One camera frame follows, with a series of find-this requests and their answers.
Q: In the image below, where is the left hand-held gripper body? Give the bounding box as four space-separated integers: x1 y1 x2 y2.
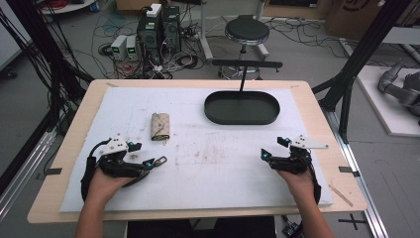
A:
86 133 152 188

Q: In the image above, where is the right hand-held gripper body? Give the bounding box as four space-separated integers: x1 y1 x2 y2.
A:
267 134 330 176

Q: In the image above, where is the person's left hand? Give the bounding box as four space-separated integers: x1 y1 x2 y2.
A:
86 167 134 208

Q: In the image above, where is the person's right hand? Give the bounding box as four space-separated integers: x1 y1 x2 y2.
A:
276 168 319 207

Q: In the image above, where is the beige key pouch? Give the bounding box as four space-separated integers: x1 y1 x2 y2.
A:
151 112 170 142

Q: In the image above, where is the wooden table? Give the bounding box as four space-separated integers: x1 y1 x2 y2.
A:
27 78 368 225

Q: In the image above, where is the black tape strip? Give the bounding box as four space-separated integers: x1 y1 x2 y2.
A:
35 168 63 181
338 166 361 178

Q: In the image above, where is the black oval tray stand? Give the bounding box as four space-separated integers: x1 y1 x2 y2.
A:
203 59 284 126

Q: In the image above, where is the thin wooden stick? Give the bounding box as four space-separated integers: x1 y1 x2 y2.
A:
328 183 355 208

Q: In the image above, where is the white foam mat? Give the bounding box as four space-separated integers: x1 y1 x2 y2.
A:
58 86 334 213

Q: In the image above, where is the black tape cross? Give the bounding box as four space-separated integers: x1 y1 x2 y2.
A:
337 213 368 231

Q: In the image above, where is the person's dark clothing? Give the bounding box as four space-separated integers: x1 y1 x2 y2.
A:
127 215 277 238

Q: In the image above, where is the grey power supply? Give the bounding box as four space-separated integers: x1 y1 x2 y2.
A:
125 35 140 61
110 34 129 61

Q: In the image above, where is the white platform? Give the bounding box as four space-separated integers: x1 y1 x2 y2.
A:
356 64 420 138

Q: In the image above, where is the black computer tower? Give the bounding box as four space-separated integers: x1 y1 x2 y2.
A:
136 13 164 65
161 5 182 54

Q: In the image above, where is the black round stool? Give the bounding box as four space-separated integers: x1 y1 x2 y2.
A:
217 14 271 81

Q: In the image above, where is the white box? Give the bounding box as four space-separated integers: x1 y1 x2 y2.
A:
146 3 163 19

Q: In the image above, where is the cardboard box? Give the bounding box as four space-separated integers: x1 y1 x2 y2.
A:
324 0 399 42

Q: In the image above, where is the left hand-held gripper cable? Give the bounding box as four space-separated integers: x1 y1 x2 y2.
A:
80 138 113 202

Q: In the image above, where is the hand-held gripper cable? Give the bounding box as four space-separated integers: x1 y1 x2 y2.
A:
80 138 113 202
305 148 323 205

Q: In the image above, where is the right hand-held gripper cable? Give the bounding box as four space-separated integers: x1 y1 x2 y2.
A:
305 148 323 205

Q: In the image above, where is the aluminium rail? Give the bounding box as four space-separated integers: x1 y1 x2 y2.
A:
321 107 390 238
0 127 58 222

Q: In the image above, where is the tangle of floor cables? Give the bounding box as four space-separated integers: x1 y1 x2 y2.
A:
88 6 348 80

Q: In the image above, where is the black metal frame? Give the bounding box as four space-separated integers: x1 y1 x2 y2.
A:
311 0 405 144
0 0 95 196

